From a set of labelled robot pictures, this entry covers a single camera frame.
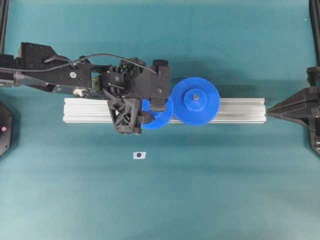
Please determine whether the black frame with arm base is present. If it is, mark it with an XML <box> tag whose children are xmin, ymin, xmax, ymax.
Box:
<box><xmin>307</xmin><ymin>0</ymin><xmax>320</xmax><ymax>155</ymax></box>

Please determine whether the small blue gear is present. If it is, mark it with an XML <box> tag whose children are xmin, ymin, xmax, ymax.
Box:
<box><xmin>141</xmin><ymin>97</ymin><xmax>174</xmax><ymax>130</ymax></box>

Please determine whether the white sticker with black dot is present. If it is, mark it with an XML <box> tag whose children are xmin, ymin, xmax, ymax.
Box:
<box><xmin>133</xmin><ymin>151</ymin><xmax>147</xmax><ymax>160</ymax></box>

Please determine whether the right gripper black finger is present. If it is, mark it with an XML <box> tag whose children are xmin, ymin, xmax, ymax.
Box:
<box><xmin>266</xmin><ymin>87</ymin><xmax>313</xmax><ymax>130</ymax></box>

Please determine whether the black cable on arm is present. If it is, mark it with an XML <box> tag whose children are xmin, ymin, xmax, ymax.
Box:
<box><xmin>0</xmin><ymin>52</ymin><xmax>161</xmax><ymax>76</ymax></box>

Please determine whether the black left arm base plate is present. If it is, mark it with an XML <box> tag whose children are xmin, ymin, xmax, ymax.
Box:
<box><xmin>0</xmin><ymin>101</ymin><xmax>14</xmax><ymax>157</ymax></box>

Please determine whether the aluminium extrusion rail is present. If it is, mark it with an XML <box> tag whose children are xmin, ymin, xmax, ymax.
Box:
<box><xmin>63</xmin><ymin>98</ymin><xmax>267</xmax><ymax>124</ymax></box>

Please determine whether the large blue gear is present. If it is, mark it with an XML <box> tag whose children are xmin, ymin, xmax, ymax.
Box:
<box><xmin>170</xmin><ymin>77</ymin><xmax>221</xmax><ymax>127</ymax></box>

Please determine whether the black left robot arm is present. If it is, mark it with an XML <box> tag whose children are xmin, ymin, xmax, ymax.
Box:
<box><xmin>0</xmin><ymin>42</ymin><xmax>171</xmax><ymax>112</ymax></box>

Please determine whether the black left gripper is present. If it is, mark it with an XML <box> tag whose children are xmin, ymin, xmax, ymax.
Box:
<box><xmin>99</xmin><ymin>58</ymin><xmax>171</xmax><ymax>124</ymax></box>

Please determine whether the black frame post left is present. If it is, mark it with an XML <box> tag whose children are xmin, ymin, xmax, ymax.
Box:
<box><xmin>0</xmin><ymin>0</ymin><xmax>10</xmax><ymax>54</ymax></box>

